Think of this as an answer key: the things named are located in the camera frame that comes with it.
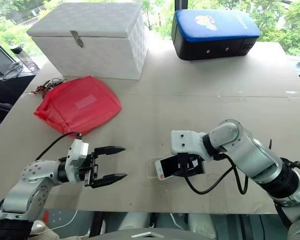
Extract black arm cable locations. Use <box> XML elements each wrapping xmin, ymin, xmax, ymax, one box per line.
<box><xmin>182</xmin><ymin>151</ymin><xmax>249</xmax><ymax>196</ymax></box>
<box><xmin>34</xmin><ymin>131</ymin><xmax>83</xmax><ymax>162</ymax></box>

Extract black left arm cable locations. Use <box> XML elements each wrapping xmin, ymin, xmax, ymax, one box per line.
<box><xmin>34</xmin><ymin>131</ymin><xmax>83</xmax><ymax>162</ymax></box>

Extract clear water bottle black cap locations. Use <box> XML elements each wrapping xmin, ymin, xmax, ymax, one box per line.
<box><xmin>9</xmin><ymin>44</ymin><xmax>40</xmax><ymax>73</ymax></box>

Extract white smartphone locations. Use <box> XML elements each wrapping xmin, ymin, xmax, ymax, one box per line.
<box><xmin>154</xmin><ymin>155</ymin><xmax>185</xmax><ymax>182</ymax></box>

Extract red fabric drawstring bag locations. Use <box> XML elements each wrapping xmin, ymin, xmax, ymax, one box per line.
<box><xmin>33</xmin><ymin>75</ymin><xmax>123</xmax><ymax>137</ymax></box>

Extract thin white cable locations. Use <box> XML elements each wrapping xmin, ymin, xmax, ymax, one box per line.
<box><xmin>36</xmin><ymin>209</ymin><xmax>79</xmax><ymax>236</ymax></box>

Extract clear plastic phone case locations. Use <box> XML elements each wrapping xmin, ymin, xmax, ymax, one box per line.
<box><xmin>147</xmin><ymin>155</ymin><xmax>171</xmax><ymax>180</ymax></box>

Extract white woven lidded box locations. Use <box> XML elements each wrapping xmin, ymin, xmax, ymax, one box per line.
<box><xmin>26</xmin><ymin>2</ymin><xmax>149</xmax><ymax>81</ymax></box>

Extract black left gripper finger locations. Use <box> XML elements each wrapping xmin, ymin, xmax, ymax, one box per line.
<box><xmin>92</xmin><ymin>145</ymin><xmax>127</xmax><ymax>159</ymax></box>
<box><xmin>89</xmin><ymin>172</ymin><xmax>129</xmax><ymax>189</ymax></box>

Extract key bunch with red cord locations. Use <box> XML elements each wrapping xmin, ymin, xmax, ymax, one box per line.
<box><xmin>30</xmin><ymin>77</ymin><xmax>67</xmax><ymax>98</ymax></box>

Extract black eyeglasses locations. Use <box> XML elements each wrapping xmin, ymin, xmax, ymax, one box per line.
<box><xmin>1</xmin><ymin>61</ymin><xmax>25</xmax><ymax>81</ymax></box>

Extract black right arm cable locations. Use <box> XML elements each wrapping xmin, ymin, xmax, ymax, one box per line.
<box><xmin>182</xmin><ymin>151</ymin><xmax>249</xmax><ymax>196</ymax></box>

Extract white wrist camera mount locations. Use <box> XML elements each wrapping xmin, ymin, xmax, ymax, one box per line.
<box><xmin>64</xmin><ymin>138</ymin><xmax>91</xmax><ymax>184</ymax></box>
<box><xmin>170</xmin><ymin>129</ymin><xmax>216</xmax><ymax>162</ymax></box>

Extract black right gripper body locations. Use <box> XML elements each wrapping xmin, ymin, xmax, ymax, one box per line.
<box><xmin>176</xmin><ymin>151</ymin><xmax>207</xmax><ymax>179</ymax></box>

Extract blue and black padded box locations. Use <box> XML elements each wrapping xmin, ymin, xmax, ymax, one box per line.
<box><xmin>171</xmin><ymin>9</ymin><xmax>262</xmax><ymax>62</ymax></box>

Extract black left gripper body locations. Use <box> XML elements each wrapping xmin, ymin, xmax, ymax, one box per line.
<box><xmin>77</xmin><ymin>151</ymin><xmax>101</xmax><ymax>188</ymax></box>

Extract white rounded robot leg shell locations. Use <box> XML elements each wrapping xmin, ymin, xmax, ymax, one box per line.
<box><xmin>186</xmin><ymin>213</ymin><xmax>218</xmax><ymax>240</ymax></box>
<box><xmin>114</xmin><ymin>212</ymin><xmax>151</xmax><ymax>233</ymax></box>

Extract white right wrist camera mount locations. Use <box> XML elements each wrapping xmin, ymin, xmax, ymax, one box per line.
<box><xmin>170</xmin><ymin>129</ymin><xmax>216</xmax><ymax>162</ymax></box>

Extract black vertical pole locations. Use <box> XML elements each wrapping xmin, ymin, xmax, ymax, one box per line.
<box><xmin>174</xmin><ymin>0</ymin><xmax>190</xmax><ymax>14</ymax></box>

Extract dark side desk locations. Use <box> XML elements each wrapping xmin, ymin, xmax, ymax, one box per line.
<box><xmin>0</xmin><ymin>71</ymin><xmax>39</xmax><ymax>106</ymax></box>

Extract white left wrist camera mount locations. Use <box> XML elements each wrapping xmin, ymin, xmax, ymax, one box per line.
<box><xmin>64</xmin><ymin>138</ymin><xmax>91</xmax><ymax>184</ymax></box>

